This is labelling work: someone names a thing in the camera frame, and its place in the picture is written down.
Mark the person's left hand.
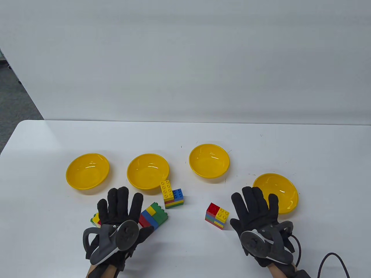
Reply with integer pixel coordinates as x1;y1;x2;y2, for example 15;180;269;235
97;186;154;267

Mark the person's right hand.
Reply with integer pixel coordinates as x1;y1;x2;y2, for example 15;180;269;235
230;186;280;256

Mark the grey handheld controller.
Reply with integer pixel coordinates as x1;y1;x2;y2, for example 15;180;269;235
240;221;294;264
83;220;140;265

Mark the large multicolour toy brick block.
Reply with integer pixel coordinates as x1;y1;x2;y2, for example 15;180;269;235
139;203;169;231

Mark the stepped multicolour toy brick stack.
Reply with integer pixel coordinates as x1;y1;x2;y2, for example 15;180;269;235
160;180;185;209

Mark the person's right forearm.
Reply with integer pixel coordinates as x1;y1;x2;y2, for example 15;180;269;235
267;262;299;278

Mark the person's left forearm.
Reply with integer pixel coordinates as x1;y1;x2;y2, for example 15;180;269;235
88;262;122;278

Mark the yellow plastic bowl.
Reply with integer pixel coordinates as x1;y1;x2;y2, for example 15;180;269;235
66;153;110;191
127;153;170;191
189;144;230;179
252;173;299;215

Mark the thin dark cable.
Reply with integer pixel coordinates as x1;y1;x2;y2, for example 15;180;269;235
285;233;303;266

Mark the braided black cable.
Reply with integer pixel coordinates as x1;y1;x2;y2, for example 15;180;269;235
317;253;350;278

